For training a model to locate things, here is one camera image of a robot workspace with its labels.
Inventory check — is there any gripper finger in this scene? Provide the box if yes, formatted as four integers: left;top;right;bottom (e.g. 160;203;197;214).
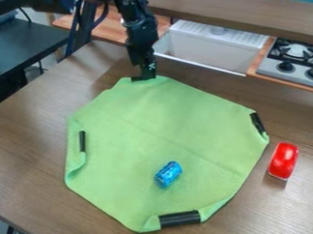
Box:
129;60;158;83

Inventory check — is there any toy stove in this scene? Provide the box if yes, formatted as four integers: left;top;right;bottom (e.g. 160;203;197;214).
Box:
254;36;313;92

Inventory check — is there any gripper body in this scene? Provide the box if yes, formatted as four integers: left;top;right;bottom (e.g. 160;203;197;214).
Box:
124;24;160;69

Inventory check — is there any green cloth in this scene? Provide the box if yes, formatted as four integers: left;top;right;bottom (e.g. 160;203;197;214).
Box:
60;72;274;234

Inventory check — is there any toy sink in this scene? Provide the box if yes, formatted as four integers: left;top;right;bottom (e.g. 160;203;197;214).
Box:
152;15;272;80

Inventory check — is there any black table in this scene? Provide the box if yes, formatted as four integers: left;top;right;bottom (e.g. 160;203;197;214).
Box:
0;15;73;106

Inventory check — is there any blue can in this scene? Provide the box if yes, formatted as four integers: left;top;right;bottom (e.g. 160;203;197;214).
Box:
152;160;185;190

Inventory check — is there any red toy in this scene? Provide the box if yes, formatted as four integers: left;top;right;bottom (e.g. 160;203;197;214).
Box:
266;141;300;183

